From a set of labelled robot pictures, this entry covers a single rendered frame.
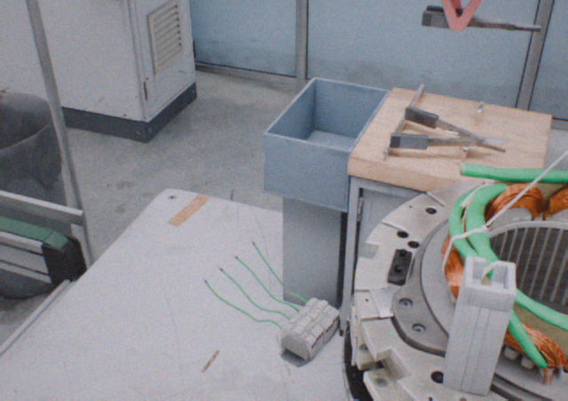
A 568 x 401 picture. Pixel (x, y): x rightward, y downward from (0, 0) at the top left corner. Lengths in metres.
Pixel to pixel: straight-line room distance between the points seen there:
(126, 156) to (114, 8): 0.62
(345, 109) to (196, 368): 0.40
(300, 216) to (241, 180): 1.77
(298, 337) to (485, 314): 0.47
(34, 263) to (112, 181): 1.51
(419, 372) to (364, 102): 0.50
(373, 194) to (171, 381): 0.35
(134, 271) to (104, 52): 1.86
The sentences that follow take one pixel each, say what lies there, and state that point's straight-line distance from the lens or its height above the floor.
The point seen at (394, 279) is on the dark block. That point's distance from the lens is 0.50.
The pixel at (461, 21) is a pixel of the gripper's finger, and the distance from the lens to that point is 0.74.
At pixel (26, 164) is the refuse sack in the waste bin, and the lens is 1.90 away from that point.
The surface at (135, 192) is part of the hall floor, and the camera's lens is 2.58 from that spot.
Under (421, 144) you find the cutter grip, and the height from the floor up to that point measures 1.09.
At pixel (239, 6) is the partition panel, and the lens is 3.08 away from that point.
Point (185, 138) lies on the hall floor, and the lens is 2.90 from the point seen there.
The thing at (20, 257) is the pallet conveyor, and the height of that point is 0.71.
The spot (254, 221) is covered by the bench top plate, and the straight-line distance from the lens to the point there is 1.08.
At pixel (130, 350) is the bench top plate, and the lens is 0.89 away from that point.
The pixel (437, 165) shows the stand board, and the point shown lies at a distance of 0.71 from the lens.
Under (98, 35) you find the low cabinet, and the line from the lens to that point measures 2.77.
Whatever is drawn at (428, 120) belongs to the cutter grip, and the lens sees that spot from 0.74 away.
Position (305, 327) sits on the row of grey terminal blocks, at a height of 0.82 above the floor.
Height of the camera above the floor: 1.43
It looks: 35 degrees down
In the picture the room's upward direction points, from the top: straight up
